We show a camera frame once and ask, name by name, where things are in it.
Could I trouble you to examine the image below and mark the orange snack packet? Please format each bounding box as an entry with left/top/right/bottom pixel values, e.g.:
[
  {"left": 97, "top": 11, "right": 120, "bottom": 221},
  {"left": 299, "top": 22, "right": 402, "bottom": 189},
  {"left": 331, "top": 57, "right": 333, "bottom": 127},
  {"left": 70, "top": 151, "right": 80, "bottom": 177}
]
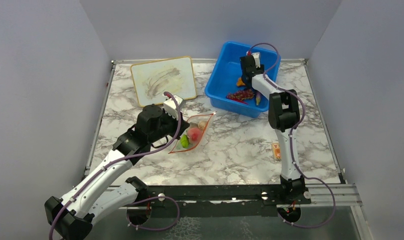
[{"left": 271, "top": 142, "right": 281, "bottom": 161}]

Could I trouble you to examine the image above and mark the orange food piece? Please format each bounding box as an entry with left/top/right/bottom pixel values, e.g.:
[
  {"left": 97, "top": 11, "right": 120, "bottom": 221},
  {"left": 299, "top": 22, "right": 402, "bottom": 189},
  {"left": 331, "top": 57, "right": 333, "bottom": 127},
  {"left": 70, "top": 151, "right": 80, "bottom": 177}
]
[{"left": 236, "top": 77, "right": 246, "bottom": 87}]

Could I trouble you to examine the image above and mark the clear zip top bag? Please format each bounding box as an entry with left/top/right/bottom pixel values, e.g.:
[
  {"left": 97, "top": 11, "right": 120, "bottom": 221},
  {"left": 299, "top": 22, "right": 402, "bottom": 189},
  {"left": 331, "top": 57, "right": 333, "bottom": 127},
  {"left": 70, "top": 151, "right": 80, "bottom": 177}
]
[{"left": 168, "top": 111, "right": 217, "bottom": 154}]

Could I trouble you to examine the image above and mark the blue plastic bin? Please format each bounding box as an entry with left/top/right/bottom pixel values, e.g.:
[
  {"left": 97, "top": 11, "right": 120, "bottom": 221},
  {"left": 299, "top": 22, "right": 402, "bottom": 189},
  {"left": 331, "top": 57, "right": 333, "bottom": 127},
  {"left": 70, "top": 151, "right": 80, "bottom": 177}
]
[{"left": 205, "top": 41, "right": 281, "bottom": 118}]

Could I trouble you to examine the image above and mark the purple eggplant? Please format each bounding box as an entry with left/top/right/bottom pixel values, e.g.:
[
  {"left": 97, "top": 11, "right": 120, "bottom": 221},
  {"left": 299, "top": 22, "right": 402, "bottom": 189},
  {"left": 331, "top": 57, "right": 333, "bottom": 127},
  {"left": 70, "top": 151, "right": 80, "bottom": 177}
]
[{"left": 255, "top": 91, "right": 262, "bottom": 106}]

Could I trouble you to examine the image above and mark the small whiteboard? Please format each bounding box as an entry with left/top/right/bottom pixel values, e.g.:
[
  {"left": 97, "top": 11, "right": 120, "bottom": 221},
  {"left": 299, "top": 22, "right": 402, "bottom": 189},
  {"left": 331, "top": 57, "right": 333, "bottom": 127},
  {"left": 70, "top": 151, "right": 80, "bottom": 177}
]
[{"left": 130, "top": 56, "right": 197, "bottom": 107}]

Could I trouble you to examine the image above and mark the green lime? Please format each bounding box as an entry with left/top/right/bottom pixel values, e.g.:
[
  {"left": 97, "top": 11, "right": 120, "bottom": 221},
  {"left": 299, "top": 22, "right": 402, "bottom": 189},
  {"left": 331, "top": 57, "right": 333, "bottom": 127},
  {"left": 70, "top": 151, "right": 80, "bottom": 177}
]
[{"left": 180, "top": 134, "right": 190, "bottom": 149}]

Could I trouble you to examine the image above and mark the red chili pepper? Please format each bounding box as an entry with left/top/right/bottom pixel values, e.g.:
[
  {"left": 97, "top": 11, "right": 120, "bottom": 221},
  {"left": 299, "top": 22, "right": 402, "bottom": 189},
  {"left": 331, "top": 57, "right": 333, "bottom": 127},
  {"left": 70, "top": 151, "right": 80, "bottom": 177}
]
[{"left": 235, "top": 99, "right": 248, "bottom": 105}]

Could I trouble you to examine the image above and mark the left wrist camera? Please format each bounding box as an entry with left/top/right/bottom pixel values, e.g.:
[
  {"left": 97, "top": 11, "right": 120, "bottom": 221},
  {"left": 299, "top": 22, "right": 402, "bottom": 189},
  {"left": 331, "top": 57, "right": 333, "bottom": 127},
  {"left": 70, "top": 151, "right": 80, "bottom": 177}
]
[{"left": 163, "top": 95, "right": 184, "bottom": 119}]

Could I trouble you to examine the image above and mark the pink peach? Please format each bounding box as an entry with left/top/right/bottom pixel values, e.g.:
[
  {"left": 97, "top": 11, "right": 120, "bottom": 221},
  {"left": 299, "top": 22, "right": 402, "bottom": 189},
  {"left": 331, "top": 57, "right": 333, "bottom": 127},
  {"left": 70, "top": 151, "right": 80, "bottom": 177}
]
[{"left": 186, "top": 127, "right": 203, "bottom": 144}]

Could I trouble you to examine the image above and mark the garlic bulb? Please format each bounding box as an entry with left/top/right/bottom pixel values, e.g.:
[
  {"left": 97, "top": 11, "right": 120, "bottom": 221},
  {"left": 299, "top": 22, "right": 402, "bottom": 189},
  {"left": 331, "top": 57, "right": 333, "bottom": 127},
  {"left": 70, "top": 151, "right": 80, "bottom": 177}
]
[{"left": 197, "top": 121, "right": 208, "bottom": 131}]

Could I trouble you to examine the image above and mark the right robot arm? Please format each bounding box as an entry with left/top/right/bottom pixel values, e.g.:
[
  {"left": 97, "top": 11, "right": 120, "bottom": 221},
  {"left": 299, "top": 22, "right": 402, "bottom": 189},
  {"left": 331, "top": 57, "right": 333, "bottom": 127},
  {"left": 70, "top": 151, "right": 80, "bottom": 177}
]
[{"left": 240, "top": 52, "right": 305, "bottom": 204}]

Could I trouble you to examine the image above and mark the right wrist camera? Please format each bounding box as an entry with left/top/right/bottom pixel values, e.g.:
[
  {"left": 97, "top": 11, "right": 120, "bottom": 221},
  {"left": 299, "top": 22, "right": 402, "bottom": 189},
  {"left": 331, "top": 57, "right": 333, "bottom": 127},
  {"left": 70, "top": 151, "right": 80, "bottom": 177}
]
[{"left": 247, "top": 51, "right": 261, "bottom": 69}]

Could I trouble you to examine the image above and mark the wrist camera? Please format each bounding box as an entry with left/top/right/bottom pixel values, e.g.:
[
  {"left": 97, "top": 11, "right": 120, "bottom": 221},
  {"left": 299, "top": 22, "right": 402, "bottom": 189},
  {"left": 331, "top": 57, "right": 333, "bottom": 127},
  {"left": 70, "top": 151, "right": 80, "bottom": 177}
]
[
  {"left": 163, "top": 95, "right": 184, "bottom": 119},
  {"left": 247, "top": 51, "right": 261, "bottom": 69}
]

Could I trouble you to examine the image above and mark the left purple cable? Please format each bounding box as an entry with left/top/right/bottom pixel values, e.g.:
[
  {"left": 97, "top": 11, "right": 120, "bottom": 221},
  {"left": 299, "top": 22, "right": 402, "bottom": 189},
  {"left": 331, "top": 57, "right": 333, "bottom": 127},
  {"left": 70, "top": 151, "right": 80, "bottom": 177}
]
[{"left": 48, "top": 91, "right": 183, "bottom": 240}]

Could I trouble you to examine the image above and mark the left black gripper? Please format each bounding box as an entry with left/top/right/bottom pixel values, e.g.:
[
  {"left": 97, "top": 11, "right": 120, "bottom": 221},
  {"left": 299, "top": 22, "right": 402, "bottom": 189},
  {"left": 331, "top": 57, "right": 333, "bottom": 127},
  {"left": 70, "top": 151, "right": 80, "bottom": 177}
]
[{"left": 149, "top": 108, "right": 191, "bottom": 144}]

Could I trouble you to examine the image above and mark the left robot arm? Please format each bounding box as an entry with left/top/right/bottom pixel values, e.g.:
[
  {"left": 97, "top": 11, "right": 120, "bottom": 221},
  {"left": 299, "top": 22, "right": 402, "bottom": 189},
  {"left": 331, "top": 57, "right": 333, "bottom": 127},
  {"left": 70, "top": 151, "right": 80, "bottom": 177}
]
[{"left": 44, "top": 99, "right": 189, "bottom": 240}]

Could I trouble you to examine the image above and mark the red grape bunch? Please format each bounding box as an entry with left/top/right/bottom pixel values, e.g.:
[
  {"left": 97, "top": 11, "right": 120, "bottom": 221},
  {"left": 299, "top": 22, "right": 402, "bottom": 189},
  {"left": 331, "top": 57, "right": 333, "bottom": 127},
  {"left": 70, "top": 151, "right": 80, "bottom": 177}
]
[{"left": 226, "top": 89, "right": 255, "bottom": 102}]

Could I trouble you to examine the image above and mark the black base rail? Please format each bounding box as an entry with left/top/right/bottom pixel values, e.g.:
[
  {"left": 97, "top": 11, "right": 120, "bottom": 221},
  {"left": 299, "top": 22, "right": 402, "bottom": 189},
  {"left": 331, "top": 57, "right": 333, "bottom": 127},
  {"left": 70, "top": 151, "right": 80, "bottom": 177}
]
[{"left": 131, "top": 184, "right": 311, "bottom": 218}]

